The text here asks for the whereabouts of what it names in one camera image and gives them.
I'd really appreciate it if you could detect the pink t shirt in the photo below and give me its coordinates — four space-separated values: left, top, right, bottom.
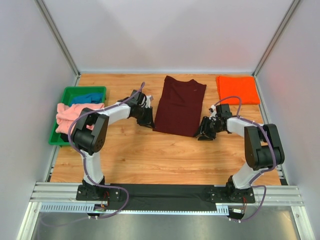
55 103 105 134

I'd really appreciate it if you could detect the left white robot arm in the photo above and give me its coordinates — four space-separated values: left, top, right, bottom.
68 90 155 202

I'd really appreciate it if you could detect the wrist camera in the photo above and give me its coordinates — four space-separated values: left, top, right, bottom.
144 95 154 108
209 104 217 119

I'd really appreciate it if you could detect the maroon t shirt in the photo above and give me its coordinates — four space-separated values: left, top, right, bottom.
153 75 207 137

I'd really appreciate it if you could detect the black base mat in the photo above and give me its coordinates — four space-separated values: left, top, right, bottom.
76 183 256 212

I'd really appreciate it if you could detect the grey slotted cable duct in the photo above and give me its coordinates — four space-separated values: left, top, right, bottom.
39 203 230 215

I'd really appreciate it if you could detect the folded orange t shirt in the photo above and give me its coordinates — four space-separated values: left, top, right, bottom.
216 75 260 105

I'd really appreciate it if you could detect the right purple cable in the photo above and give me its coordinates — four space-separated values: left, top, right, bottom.
209 96 278 224

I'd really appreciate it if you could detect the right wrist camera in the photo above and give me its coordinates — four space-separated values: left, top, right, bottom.
209 104 217 119

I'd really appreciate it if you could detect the purple cable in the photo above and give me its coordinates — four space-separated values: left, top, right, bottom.
39 81 146 227
209 96 278 224

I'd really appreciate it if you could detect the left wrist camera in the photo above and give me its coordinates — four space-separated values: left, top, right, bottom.
144 95 154 108

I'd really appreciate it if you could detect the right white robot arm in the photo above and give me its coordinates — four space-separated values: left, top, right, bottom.
194 104 285 203

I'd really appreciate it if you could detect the aluminium rail frame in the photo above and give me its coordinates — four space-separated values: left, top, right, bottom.
29 182 304 207

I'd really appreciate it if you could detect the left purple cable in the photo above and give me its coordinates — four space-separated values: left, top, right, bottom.
39 81 146 227

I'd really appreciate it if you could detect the blue t shirt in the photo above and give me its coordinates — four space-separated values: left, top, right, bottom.
69 92 103 106

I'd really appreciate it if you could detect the green plastic bin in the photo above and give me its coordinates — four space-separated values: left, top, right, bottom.
48 86 107 146

